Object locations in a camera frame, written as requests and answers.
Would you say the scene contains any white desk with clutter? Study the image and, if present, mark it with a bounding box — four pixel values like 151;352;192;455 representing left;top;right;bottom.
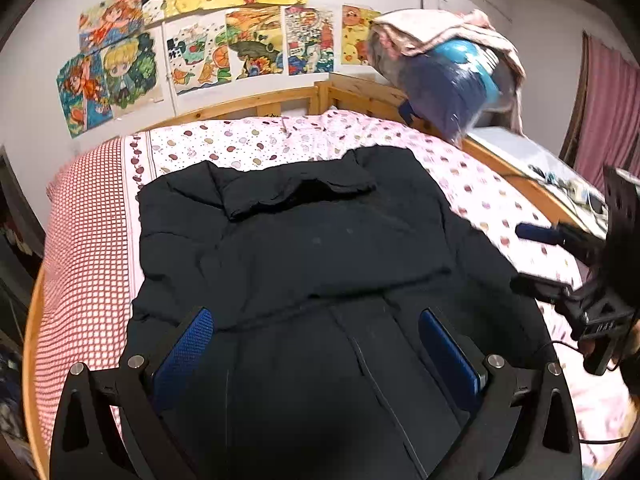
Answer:
467;125;608;236

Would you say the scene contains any pink curtain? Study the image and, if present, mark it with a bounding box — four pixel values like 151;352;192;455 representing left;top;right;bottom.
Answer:
572;32;640;196

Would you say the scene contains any person's right hand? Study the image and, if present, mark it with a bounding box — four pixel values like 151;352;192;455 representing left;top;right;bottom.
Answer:
619;322;640;396

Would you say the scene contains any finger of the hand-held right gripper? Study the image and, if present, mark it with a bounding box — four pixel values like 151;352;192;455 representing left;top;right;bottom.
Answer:
515;221;608;266
510;272;596;313

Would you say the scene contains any wooden bed with dotted sheet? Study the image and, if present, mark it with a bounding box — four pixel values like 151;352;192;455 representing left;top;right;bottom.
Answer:
22;72;601;480

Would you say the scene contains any clear bag of clothes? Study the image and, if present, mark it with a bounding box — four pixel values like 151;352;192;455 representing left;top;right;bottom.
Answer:
367;37;503;148

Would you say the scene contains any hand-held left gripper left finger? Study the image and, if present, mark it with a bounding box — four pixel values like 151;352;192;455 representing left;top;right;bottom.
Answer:
50;306;216;480

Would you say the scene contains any black jacket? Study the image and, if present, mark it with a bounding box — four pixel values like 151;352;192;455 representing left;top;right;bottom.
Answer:
125;146;558;480

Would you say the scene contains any pile of bedding bags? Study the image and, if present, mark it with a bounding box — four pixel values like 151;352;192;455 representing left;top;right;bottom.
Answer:
372;8;527;133

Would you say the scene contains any group of wall drawings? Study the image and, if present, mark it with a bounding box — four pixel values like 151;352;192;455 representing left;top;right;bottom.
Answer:
56;0;383;140

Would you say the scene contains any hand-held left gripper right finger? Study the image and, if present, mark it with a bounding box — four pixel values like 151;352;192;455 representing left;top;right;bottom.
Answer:
417;307;583;480

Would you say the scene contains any white power strip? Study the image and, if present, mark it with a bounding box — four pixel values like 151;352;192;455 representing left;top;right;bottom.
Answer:
570;180;608;217

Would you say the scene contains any pink bed sheet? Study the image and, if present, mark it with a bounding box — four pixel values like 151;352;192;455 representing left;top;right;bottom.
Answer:
565;355;637;471

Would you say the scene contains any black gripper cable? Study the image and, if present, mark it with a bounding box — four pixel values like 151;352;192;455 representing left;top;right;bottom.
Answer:
535;340;633;447

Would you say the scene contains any pink apple print quilt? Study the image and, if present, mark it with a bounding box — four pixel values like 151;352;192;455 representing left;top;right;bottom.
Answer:
37;109;591;461

